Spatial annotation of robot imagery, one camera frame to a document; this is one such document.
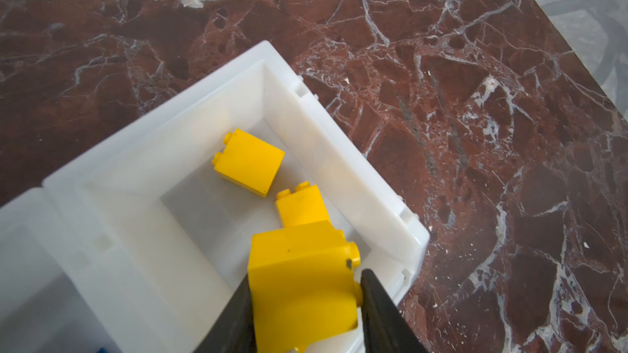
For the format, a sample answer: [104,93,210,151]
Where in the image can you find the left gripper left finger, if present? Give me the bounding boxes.
[194,275,257,353]

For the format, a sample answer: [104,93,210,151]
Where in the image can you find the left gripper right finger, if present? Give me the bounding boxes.
[360,269,427,353]

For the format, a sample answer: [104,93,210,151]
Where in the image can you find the large yellow lego brick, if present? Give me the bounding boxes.
[212,129,286,198]

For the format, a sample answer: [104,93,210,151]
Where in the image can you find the right white sorting bin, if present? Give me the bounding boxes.
[43,42,429,352]

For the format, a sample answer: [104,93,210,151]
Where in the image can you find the white sorting bin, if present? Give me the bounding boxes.
[43,42,429,352]
[1,188,119,352]

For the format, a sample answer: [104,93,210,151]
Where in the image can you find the middle white sorting bin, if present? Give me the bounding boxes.
[1,188,119,352]

